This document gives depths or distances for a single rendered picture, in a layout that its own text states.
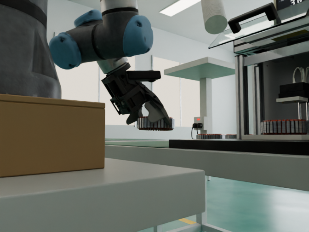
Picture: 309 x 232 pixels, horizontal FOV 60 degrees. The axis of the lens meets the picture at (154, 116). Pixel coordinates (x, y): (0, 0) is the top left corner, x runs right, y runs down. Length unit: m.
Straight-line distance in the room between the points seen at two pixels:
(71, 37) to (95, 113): 0.35
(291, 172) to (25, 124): 0.38
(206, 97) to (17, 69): 1.63
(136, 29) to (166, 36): 6.25
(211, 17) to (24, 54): 1.81
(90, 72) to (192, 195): 5.21
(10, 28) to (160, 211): 0.21
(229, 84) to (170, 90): 2.38
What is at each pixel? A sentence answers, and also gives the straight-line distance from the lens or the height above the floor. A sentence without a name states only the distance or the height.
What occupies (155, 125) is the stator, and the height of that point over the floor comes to 0.81.
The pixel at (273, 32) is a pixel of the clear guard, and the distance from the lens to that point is 0.83.
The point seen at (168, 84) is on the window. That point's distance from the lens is 6.49.
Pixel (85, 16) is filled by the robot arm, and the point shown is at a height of 1.06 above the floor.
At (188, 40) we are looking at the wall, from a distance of 7.26.
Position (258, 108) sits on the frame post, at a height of 0.88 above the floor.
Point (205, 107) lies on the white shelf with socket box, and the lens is 1.82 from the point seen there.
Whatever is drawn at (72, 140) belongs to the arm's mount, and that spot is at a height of 0.78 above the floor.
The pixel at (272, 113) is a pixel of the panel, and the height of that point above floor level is 0.86.
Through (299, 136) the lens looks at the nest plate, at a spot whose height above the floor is 0.78.
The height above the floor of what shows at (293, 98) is 0.88.
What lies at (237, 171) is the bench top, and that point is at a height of 0.71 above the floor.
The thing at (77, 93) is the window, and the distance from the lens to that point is 5.24.
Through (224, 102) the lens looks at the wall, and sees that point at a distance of 7.99.
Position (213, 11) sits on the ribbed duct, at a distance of 2.05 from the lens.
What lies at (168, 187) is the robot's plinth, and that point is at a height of 0.74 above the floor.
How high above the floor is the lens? 0.78
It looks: 4 degrees up
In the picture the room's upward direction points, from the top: straight up
